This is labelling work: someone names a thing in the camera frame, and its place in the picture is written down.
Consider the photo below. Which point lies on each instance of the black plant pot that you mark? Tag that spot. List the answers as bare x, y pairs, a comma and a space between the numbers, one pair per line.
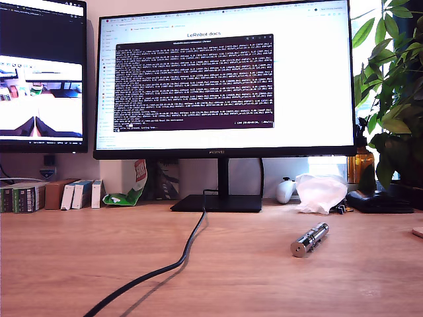
409, 190

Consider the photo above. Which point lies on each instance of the green white gum bag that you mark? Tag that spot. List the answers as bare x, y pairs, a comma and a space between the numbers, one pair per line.
127, 198

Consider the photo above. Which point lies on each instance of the small black square device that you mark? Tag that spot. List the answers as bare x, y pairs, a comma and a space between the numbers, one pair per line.
49, 160

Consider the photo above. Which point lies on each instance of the green leafy plant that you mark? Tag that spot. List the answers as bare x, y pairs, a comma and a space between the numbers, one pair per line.
396, 109

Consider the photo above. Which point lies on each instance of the amber glass bottle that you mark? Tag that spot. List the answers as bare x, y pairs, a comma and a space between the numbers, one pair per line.
358, 165

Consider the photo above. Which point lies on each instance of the black leather pouch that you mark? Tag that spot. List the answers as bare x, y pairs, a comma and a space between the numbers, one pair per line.
380, 201

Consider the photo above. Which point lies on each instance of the green white carton box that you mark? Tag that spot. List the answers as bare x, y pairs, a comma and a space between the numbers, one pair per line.
6, 199
24, 199

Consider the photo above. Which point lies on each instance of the metallic laser pointer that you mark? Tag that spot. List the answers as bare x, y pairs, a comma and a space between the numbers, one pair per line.
309, 239

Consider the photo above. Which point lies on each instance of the blue shield badge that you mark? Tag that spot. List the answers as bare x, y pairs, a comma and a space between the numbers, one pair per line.
47, 172

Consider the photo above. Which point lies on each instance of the black TUF gaming monitor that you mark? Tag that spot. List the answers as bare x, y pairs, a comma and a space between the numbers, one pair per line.
43, 39

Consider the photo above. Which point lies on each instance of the white game controller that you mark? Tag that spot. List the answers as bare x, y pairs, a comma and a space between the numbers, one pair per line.
284, 193

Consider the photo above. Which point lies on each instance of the crumpled white plastic bag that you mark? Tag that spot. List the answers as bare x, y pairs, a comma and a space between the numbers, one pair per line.
320, 193

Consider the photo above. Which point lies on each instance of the white blue carton box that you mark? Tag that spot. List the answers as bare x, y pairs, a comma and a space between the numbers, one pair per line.
96, 195
67, 198
79, 196

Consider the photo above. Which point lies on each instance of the round cork coaster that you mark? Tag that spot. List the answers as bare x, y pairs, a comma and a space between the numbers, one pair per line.
419, 232

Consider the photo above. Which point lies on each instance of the large black Huawei monitor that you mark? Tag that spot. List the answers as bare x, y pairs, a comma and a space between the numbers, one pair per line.
297, 99

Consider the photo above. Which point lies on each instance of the brown cardboard box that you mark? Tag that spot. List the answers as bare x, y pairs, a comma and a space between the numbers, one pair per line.
54, 196

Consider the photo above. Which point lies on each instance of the patterned grey card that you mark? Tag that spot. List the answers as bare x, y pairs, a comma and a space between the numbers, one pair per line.
168, 180

